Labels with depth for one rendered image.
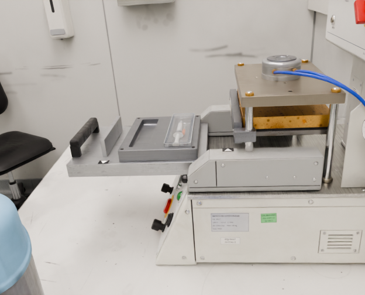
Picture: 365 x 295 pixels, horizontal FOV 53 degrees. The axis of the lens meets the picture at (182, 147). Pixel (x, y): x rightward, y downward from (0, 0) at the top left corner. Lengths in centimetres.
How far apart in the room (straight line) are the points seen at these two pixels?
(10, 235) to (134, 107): 213
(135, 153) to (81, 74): 167
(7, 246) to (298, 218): 58
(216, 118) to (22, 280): 72
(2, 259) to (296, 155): 54
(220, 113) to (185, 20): 135
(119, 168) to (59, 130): 182
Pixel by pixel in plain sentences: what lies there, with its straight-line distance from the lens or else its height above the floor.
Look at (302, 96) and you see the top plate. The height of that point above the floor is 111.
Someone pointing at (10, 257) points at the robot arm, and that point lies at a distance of 29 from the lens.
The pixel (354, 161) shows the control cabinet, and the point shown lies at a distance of 74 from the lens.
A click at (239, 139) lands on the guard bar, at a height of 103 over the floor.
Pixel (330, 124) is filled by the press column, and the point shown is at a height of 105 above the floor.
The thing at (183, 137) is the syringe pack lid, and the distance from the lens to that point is 78.
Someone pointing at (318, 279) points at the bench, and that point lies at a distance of 82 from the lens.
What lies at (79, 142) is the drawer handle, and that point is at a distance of 83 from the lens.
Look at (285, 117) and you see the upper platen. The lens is 73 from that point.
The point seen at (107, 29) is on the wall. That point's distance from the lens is 231.
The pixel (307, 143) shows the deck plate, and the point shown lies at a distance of 93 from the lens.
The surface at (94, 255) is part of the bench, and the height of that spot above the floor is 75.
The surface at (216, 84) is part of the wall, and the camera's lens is 231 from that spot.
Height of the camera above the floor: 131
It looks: 24 degrees down
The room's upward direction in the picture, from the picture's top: 4 degrees counter-clockwise
